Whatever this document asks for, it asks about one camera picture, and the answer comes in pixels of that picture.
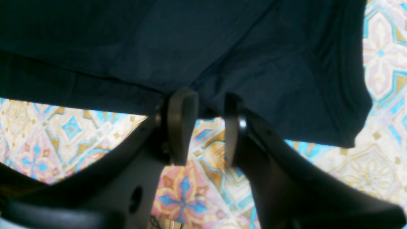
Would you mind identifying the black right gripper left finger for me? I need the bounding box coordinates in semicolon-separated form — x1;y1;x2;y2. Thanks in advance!
1;89;199;229

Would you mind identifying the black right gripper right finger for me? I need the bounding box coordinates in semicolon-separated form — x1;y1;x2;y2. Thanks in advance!
224;94;406;229

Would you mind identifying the dark navy T-shirt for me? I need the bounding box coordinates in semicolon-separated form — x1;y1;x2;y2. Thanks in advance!
0;0;372;148

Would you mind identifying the patterned colourful tablecloth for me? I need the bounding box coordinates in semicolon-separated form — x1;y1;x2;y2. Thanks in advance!
1;0;406;229

